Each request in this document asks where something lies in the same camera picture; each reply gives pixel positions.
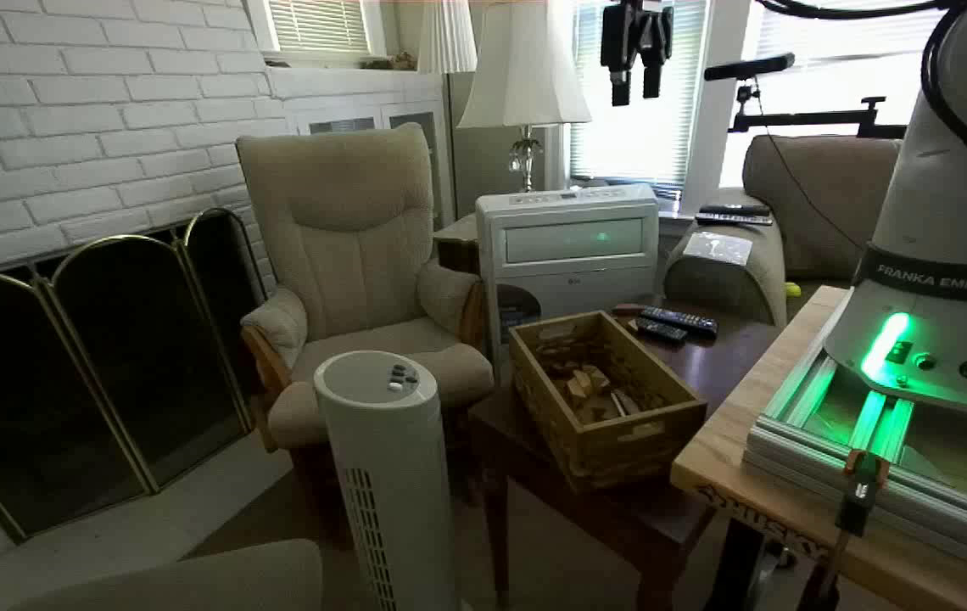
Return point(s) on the small yellow-green ball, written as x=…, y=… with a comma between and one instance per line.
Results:
x=791, y=290

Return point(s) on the white air conditioner unit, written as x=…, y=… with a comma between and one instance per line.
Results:
x=568, y=284

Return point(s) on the wood pieces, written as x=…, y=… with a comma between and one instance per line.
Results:
x=585, y=386

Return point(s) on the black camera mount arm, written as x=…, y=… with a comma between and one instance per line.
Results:
x=808, y=118

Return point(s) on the metal robot mounting plate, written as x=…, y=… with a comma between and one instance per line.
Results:
x=934, y=475

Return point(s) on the black remote control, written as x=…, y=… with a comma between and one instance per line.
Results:
x=655, y=330
x=681, y=321

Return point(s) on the beige upholstered armchair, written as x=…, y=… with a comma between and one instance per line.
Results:
x=349, y=226

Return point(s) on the dark wooden side table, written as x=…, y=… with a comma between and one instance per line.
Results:
x=620, y=510

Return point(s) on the table lamp with white shade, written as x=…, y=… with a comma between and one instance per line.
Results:
x=520, y=79

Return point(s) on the beige sofa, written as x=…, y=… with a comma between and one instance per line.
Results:
x=821, y=190

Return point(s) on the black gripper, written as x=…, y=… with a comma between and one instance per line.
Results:
x=635, y=24

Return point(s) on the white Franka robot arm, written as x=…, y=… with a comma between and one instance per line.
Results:
x=941, y=205

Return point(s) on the dark flat gadget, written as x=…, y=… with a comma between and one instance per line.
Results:
x=732, y=213

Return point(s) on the wooden crate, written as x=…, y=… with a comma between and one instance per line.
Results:
x=628, y=445

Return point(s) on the black brass fireplace screen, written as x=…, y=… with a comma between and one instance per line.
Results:
x=109, y=361

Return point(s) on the white tower fan device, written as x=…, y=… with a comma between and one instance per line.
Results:
x=384, y=498

